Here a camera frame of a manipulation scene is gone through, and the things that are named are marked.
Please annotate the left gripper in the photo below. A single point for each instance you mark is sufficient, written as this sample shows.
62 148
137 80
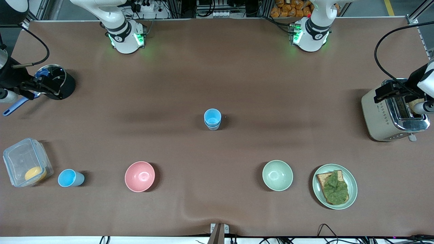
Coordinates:
414 80

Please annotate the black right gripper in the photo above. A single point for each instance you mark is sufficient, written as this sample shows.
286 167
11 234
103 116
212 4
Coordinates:
10 77

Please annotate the light blue plastic cup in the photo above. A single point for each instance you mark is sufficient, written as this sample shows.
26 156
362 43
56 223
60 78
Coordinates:
212 117
67 178
213 128

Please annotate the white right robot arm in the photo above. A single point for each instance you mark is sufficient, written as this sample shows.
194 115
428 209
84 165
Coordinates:
112 13

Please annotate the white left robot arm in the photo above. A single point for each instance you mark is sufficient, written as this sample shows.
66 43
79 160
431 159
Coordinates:
312 34

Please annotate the blue round utensil head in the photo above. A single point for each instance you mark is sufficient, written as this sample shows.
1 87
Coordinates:
42 73

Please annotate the brown bread slice in toaster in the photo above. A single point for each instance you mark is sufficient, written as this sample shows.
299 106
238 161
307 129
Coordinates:
409 105

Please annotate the beige and chrome toaster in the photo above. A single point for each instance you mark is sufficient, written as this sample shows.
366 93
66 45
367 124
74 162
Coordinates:
376 115

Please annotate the black utensil holder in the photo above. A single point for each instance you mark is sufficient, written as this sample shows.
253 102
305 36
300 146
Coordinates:
69 83

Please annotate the blue plastic spatula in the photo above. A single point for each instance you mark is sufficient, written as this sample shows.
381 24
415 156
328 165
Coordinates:
12 109

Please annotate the clear plastic food container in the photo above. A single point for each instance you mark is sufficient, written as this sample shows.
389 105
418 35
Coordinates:
20 159

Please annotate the yellow round food piece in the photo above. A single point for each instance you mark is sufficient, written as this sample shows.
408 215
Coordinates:
34 173

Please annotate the pale green round plate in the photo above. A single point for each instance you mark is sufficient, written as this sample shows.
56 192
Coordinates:
352 183

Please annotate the brown bread slice under lettuce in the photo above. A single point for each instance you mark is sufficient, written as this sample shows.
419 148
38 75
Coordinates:
321 178

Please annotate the green lettuce leaf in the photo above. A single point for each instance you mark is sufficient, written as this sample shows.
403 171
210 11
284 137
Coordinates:
335 191

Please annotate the pink bowl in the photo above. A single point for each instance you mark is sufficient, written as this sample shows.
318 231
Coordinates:
139 176

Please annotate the orange snack packets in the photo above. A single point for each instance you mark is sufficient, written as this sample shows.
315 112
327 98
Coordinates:
288 10

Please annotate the white power strip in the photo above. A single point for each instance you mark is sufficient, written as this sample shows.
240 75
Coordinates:
147 6

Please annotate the pale green bowl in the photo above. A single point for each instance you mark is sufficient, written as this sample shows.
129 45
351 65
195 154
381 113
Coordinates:
277 175

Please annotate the brown table mat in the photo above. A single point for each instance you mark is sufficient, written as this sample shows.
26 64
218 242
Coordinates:
169 152

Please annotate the white connector block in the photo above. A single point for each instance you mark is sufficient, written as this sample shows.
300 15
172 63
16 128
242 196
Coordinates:
221 14

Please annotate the aluminium table edge rail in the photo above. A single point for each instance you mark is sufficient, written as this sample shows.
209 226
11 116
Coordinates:
424 44

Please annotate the aluminium frame profile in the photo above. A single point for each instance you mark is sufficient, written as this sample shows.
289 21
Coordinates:
420 10

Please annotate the metal mounting bracket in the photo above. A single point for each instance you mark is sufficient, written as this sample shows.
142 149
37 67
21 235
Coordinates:
217 234

